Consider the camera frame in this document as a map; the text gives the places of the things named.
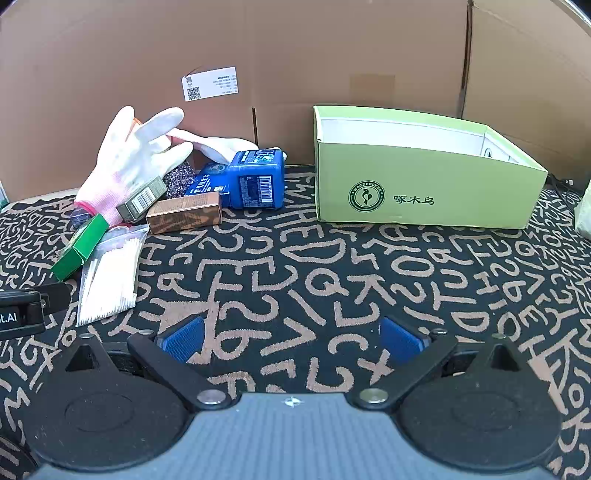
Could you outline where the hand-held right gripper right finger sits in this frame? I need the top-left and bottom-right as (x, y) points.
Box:
(353, 316), (522, 411)

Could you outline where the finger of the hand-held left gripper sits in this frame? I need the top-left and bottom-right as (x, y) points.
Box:
(41, 282), (75, 311)

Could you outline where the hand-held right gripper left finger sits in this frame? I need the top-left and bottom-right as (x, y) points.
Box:
(60, 316), (229, 411)

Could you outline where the small green box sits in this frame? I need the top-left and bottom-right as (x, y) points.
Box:
(51, 213), (110, 282)

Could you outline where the green cardboard shoe box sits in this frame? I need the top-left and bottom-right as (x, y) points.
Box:
(313, 105), (549, 229)

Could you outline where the steel wool scrubber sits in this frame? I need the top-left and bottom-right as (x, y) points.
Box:
(164, 159), (197, 199)

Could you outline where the blue plastic container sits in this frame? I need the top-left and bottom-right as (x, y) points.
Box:
(226, 148), (286, 210)

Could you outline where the bag of cotton swabs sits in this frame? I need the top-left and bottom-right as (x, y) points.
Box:
(76, 224), (151, 328)

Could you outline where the black patterned mat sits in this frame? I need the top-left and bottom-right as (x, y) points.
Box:
(0, 164), (591, 480)

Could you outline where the copper brown box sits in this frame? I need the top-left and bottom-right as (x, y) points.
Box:
(146, 190), (222, 235)

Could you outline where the grey olive box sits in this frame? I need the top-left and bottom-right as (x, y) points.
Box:
(116, 175), (167, 222)

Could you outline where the white glove with pink cuff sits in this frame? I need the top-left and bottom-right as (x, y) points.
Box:
(168, 129), (289, 164)
(76, 106), (195, 227)

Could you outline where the small blue box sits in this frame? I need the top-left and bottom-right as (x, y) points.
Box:
(185, 162), (229, 197)

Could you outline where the pale green object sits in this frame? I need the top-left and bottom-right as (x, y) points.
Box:
(573, 178), (591, 236)

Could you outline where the white shipping label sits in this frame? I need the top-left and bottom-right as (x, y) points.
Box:
(181, 68), (238, 102)

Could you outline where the large brown cardboard box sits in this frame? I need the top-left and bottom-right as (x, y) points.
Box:
(0, 0), (591, 204)

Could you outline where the black cable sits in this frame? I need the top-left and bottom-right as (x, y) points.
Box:
(547, 173), (583, 192)

